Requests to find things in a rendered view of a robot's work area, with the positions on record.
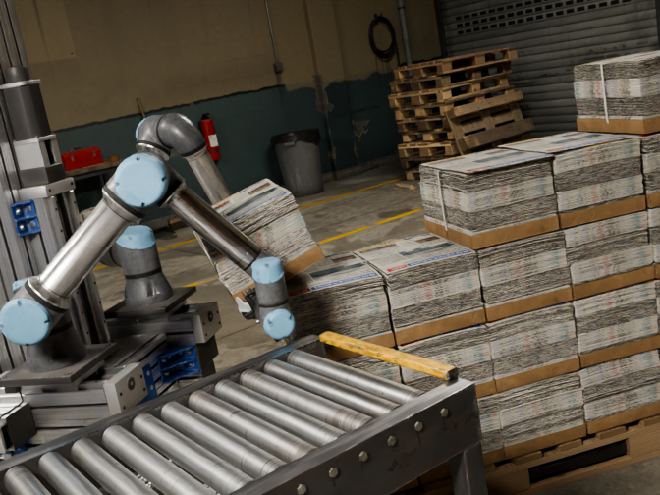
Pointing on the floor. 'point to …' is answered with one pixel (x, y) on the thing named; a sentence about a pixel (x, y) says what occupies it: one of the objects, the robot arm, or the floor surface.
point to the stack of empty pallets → (432, 142)
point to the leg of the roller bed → (468, 471)
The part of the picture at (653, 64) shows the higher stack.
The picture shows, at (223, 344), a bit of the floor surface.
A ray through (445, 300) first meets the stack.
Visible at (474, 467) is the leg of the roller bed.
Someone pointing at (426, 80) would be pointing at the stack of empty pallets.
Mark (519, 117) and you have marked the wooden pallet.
